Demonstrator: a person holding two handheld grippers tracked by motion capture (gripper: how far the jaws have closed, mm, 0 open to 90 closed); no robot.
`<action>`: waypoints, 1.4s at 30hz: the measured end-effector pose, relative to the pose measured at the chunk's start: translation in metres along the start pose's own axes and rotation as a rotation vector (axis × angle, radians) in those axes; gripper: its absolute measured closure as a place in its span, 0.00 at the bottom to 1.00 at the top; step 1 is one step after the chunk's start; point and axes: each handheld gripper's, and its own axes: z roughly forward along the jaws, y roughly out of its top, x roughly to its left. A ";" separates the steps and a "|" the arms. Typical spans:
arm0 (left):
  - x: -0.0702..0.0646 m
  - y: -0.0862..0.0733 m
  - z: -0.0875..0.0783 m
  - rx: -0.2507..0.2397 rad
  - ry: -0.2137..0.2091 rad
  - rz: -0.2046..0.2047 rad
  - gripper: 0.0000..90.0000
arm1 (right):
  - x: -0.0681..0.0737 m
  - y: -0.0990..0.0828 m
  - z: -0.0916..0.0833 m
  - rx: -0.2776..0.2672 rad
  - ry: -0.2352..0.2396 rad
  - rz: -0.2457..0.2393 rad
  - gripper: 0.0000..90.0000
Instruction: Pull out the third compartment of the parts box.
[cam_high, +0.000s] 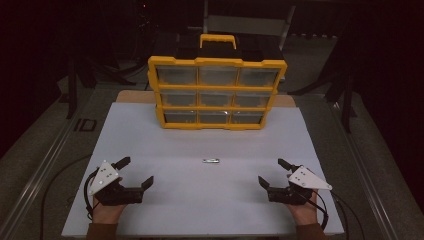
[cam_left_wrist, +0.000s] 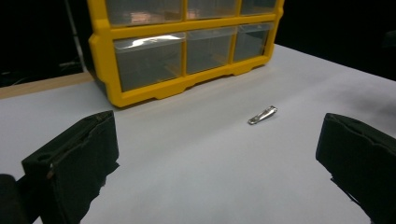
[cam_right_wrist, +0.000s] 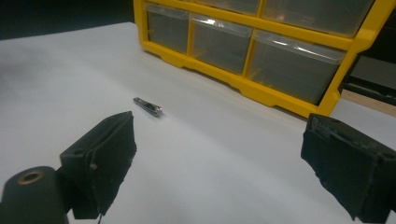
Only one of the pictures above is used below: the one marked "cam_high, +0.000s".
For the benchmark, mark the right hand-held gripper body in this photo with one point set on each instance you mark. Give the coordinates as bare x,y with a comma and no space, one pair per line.
305,180

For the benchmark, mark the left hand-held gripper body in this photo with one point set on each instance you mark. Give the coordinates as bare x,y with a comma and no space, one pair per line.
116,195

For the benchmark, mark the small silver metal piece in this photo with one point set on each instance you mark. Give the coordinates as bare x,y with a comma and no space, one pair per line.
211,160

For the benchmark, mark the clear plastic drawer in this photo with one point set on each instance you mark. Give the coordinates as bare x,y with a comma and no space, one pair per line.
180,116

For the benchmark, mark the yellow and black drawer cabinet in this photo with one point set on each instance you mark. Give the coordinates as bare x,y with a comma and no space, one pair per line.
215,61

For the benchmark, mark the person's left hand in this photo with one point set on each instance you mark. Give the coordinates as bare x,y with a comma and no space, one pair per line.
106,213

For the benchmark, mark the person's right hand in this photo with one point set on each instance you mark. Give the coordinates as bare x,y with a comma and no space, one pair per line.
305,213

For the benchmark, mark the black metal stand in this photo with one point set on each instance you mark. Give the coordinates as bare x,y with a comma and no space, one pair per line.
346,103
71,90

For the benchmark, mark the set of clear drawers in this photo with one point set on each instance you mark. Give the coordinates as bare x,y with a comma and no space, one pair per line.
216,76

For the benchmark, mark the aluminium floor rail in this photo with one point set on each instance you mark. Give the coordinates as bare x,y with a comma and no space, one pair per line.
43,166
363,170

